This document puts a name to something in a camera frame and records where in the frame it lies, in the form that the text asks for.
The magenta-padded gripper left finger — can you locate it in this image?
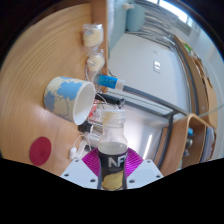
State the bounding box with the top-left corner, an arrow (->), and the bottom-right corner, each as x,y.
59,147 -> 101,190

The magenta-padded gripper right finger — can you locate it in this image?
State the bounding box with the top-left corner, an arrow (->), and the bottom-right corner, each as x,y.
125,147 -> 165,191

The clear bottle with black label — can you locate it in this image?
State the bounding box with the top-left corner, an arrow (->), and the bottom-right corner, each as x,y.
96,108 -> 130,192

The small white oval gadget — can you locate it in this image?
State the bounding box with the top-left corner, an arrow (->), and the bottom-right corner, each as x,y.
67,146 -> 79,160

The white desk lamp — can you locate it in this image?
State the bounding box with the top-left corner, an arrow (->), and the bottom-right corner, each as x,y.
142,133 -> 154,161

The flat round red coaster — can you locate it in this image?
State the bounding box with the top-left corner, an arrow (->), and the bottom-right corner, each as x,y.
28,136 -> 53,167

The white cup with blue patches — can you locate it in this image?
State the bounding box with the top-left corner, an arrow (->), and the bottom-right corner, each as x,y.
43,76 -> 97,126

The blue and white tube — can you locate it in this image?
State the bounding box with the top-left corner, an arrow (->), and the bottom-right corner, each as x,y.
93,73 -> 126,91

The wrapped round pastry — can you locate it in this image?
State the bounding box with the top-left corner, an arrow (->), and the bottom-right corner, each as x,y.
85,49 -> 107,73
81,22 -> 105,49

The bed with teal sheet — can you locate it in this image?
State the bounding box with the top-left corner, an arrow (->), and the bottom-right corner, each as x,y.
106,0 -> 128,52

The teal pillow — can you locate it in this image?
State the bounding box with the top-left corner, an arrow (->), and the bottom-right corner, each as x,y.
124,3 -> 147,33

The grey metal shelf frame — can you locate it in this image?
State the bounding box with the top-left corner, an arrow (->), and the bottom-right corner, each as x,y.
122,84 -> 188,168

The wooden loft bed rail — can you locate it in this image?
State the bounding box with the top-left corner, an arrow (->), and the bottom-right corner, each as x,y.
172,33 -> 220,132

